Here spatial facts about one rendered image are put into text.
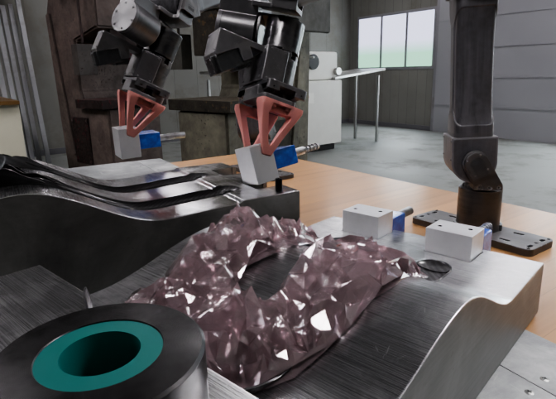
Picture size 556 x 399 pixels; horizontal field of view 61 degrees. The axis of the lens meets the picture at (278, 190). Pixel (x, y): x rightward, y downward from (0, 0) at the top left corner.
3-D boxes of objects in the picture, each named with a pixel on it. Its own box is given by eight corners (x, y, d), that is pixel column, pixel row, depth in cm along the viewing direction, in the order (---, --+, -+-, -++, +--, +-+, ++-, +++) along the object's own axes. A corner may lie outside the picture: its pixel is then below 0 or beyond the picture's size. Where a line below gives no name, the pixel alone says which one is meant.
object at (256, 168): (313, 162, 77) (306, 130, 76) (331, 161, 72) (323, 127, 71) (242, 185, 70) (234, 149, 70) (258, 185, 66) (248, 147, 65)
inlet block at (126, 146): (181, 146, 95) (179, 119, 94) (190, 150, 91) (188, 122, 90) (115, 155, 89) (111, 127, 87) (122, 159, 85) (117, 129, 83)
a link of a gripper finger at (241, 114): (243, 149, 65) (257, 84, 66) (223, 151, 71) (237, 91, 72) (285, 161, 68) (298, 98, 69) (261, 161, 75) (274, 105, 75)
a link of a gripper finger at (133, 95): (115, 130, 81) (135, 79, 81) (106, 126, 87) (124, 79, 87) (151, 145, 85) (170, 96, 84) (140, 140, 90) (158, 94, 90)
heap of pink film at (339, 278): (299, 242, 54) (298, 175, 52) (451, 285, 42) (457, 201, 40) (79, 336, 35) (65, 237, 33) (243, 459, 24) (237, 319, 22)
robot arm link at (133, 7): (140, 29, 75) (155, -40, 77) (103, 32, 80) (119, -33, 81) (186, 60, 85) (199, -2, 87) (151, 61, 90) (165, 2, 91)
